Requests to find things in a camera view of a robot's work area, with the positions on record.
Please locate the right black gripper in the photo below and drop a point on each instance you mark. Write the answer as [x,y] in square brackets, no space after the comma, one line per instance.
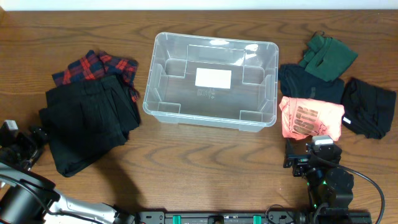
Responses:
[302,160]

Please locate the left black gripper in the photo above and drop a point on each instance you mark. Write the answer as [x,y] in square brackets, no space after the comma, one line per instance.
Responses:
[30,147]

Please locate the black pants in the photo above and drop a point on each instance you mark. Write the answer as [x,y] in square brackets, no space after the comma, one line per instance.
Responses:
[85,120]

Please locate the red navy plaid shirt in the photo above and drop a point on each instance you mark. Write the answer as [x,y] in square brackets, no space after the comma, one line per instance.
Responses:
[94,66]

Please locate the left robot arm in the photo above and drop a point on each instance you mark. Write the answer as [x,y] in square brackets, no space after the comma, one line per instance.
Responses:
[32,198]

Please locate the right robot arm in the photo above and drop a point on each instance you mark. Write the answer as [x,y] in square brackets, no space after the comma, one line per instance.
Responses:
[328,186]

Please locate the pink printed t-shirt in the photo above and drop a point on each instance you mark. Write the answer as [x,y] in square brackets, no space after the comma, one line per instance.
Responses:
[302,118]

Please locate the dark navy folded shirt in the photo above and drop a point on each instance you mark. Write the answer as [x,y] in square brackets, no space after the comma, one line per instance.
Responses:
[295,82]

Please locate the black folded garment right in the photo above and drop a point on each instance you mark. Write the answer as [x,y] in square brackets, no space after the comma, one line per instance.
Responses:
[369,109]

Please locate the green folded garment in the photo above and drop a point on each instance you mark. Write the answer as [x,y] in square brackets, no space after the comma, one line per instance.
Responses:
[327,58]

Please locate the white label in bin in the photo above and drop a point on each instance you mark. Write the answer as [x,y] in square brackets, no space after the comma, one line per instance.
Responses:
[213,78]

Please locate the clear plastic storage bin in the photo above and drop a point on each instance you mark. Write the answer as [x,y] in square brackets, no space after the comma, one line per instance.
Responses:
[249,105]

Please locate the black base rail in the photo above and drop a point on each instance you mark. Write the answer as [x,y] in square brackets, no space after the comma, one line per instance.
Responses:
[273,216]

